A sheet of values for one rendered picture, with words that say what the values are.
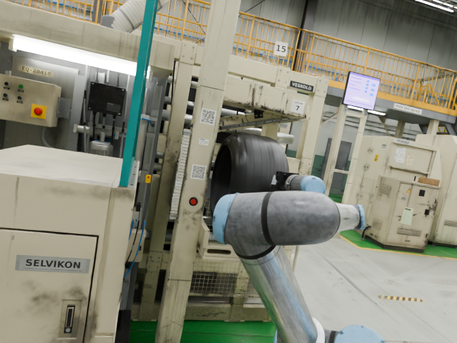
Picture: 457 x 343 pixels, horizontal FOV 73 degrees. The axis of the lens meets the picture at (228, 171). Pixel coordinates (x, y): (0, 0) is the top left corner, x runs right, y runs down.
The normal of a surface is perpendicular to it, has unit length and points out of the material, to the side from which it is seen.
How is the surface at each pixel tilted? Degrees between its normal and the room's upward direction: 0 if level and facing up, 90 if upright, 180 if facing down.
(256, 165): 61
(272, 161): 54
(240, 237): 121
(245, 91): 90
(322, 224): 83
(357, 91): 90
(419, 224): 90
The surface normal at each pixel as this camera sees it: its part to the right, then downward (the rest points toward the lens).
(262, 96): 0.26, 0.15
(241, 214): -0.48, -0.34
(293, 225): 0.04, 0.09
